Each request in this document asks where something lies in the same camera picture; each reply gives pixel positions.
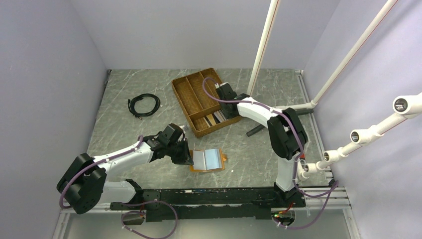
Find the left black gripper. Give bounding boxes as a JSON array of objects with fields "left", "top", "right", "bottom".
[{"left": 167, "top": 138, "right": 194, "bottom": 165}]

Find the orange leather card holder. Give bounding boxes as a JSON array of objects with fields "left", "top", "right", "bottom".
[{"left": 190, "top": 148, "right": 227, "bottom": 173}]

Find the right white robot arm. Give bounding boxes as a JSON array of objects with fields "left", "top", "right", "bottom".
[{"left": 215, "top": 83, "right": 308, "bottom": 207}]

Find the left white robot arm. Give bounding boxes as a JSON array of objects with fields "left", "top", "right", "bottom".
[{"left": 56, "top": 123, "right": 194, "bottom": 214}]

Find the stack of credit cards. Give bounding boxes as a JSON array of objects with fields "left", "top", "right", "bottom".
[{"left": 204, "top": 110, "right": 228, "bottom": 127}]

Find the brown woven divider tray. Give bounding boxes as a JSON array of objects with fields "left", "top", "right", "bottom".
[{"left": 171, "top": 68, "right": 242, "bottom": 138}]

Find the black foam tube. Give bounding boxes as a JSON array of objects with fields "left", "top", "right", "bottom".
[{"left": 246, "top": 109, "right": 314, "bottom": 137}]

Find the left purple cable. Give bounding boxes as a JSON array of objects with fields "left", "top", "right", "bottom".
[{"left": 59, "top": 135, "right": 144, "bottom": 209}]

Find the coiled black cable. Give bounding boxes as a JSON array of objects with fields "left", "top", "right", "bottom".
[{"left": 127, "top": 93, "right": 161, "bottom": 120}]

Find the white pvc pipe frame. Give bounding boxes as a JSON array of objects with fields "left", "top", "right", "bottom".
[{"left": 246, "top": 0, "right": 422, "bottom": 180}]

